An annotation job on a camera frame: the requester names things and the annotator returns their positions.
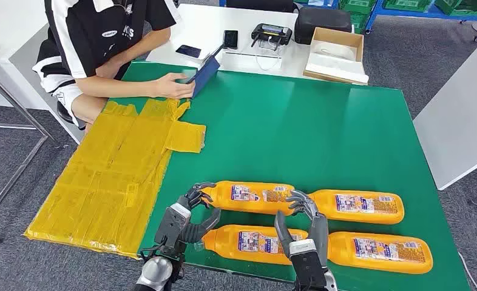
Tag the person's left hand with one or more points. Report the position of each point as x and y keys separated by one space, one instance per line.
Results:
x=108 y=69

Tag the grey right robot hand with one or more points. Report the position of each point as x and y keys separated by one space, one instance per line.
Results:
x=319 y=233

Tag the person's right hand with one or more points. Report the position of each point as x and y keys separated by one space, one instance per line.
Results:
x=170 y=86

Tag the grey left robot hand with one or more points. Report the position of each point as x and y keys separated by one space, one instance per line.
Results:
x=200 y=231

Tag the orange detergent bottle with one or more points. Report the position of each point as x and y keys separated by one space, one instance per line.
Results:
x=355 y=217
x=343 y=253
x=226 y=249
x=250 y=207

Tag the tablet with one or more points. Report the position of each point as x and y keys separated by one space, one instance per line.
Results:
x=206 y=72

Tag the person's left forearm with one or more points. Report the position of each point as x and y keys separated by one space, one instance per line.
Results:
x=142 y=48

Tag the person's right forearm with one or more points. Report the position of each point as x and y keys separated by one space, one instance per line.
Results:
x=118 y=86

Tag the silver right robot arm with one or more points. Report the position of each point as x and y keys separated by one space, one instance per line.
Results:
x=331 y=283

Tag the dark blue smartphone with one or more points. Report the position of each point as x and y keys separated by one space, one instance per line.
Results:
x=188 y=51

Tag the person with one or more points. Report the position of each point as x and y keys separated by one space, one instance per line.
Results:
x=85 y=32

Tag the black stool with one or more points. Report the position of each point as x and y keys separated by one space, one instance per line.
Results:
x=63 y=112

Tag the white desk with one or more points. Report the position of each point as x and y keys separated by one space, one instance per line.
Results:
x=5 y=24
x=198 y=24

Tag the clear acrylic stand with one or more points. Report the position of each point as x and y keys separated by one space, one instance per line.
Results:
x=242 y=63

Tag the black smartphone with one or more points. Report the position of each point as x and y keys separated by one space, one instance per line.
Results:
x=231 y=39

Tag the green table mat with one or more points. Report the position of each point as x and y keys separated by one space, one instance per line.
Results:
x=303 y=140

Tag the yellow taped cardboard sheet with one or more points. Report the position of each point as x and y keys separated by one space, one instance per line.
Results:
x=102 y=180

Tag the black remote controller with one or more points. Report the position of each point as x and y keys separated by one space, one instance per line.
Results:
x=271 y=34

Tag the black chair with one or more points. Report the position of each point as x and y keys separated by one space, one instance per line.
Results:
x=258 y=5

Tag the white foam sheet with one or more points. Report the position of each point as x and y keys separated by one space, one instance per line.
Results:
x=335 y=70

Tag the black carry case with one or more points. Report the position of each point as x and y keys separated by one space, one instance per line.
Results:
x=323 y=22

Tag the brown cardboard box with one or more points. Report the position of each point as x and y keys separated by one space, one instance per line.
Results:
x=337 y=36

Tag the large white table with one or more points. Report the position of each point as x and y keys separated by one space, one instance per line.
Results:
x=463 y=120

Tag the green plastic crate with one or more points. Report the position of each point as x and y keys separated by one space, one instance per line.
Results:
x=407 y=4
x=357 y=5
x=359 y=22
x=463 y=6

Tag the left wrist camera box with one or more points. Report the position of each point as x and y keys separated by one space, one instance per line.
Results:
x=170 y=229

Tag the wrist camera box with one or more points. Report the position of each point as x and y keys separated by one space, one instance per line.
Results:
x=307 y=269
x=170 y=229

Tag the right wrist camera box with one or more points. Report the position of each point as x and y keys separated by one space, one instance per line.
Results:
x=307 y=269

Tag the metal table frame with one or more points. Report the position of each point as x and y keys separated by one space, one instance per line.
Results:
x=14 y=182

